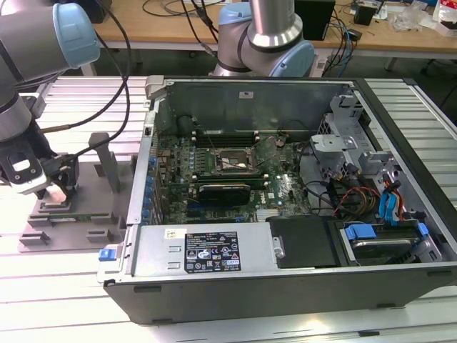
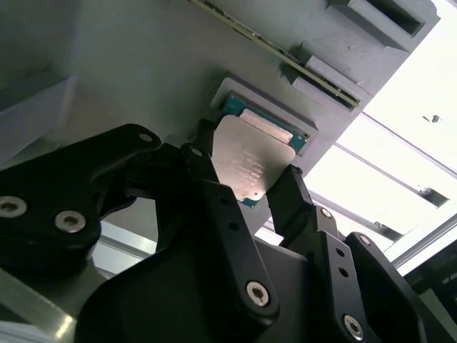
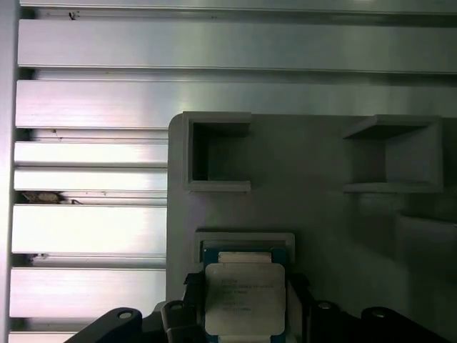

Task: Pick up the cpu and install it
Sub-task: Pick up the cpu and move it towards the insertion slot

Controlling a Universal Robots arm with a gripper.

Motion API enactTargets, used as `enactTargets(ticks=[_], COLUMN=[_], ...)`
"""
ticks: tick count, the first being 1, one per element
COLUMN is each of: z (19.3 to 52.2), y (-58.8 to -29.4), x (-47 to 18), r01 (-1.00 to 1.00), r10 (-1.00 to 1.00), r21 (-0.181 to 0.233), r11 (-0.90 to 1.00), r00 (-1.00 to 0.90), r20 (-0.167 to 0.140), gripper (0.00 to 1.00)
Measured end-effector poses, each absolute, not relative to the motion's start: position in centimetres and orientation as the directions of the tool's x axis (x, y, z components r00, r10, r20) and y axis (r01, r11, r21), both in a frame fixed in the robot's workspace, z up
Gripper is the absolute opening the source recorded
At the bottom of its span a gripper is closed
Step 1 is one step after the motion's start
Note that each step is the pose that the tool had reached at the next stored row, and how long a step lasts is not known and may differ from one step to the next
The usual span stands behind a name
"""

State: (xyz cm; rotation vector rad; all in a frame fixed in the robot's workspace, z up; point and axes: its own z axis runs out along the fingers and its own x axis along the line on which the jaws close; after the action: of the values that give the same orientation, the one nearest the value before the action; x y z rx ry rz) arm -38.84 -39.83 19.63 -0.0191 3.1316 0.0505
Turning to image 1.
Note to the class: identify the silver power supply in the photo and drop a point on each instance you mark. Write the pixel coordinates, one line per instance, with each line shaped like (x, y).
(157, 250)

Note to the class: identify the grey parts rack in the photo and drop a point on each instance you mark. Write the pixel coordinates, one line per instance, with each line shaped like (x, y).
(85, 203)

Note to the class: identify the small black box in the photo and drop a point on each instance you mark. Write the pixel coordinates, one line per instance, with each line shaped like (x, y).
(364, 15)

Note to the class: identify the blue card retention clip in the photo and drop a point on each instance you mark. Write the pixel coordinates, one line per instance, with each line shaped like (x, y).
(150, 179)
(153, 161)
(147, 204)
(149, 193)
(145, 214)

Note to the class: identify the wooden desk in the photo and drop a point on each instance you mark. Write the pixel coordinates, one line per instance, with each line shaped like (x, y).
(160, 34)

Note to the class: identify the silver CPU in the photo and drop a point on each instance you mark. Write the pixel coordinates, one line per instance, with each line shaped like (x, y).
(56, 196)

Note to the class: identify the black RAM slot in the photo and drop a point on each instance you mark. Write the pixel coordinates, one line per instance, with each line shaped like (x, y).
(232, 135)
(232, 176)
(232, 131)
(232, 172)
(232, 143)
(232, 183)
(232, 139)
(232, 180)

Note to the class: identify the green motherboard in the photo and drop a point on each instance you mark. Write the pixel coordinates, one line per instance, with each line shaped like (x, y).
(285, 171)

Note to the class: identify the black plastic cover panel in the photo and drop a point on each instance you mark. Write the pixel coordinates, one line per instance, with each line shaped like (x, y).
(303, 243)

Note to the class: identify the hard disk in blue carrier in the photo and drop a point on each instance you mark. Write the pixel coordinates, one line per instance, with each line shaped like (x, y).
(385, 246)

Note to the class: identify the round coin cell battery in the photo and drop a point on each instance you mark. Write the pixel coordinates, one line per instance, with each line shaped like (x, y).
(280, 141)

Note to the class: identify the silver chipset heatsink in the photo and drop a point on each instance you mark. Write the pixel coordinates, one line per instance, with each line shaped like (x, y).
(269, 213)

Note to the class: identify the black and silver PC case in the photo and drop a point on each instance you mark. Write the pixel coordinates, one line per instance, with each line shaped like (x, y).
(250, 303)

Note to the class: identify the black cylindrical component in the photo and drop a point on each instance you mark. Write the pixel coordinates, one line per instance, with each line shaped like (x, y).
(184, 125)

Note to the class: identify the red and white bag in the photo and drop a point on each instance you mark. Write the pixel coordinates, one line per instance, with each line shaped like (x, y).
(446, 18)

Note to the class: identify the clear plastic bags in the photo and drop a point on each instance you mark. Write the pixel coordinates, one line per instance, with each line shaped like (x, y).
(410, 18)

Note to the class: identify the black upright box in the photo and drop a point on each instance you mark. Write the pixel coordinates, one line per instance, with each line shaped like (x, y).
(314, 21)

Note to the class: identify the black graphics card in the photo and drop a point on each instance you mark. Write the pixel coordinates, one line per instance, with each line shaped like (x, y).
(225, 196)

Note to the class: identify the CPU socket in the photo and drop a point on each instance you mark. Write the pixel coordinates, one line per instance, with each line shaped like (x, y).
(233, 159)

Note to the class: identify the small black adapter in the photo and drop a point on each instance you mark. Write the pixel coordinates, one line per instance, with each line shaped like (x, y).
(355, 34)

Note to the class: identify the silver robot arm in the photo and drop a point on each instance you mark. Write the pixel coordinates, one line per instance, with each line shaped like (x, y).
(32, 39)

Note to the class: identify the blue case latch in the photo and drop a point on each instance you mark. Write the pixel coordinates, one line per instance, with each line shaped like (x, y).
(107, 254)

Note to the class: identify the green RAM stick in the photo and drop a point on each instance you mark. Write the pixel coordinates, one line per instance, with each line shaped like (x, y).
(82, 216)

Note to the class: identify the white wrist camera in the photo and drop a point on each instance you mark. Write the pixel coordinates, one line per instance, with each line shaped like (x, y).
(32, 184)

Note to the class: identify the thin metal locking lever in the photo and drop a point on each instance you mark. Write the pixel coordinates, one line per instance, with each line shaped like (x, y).
(210, 141)

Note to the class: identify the silver metal drive cage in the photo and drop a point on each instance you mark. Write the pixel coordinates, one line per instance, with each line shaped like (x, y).
(333, 143)

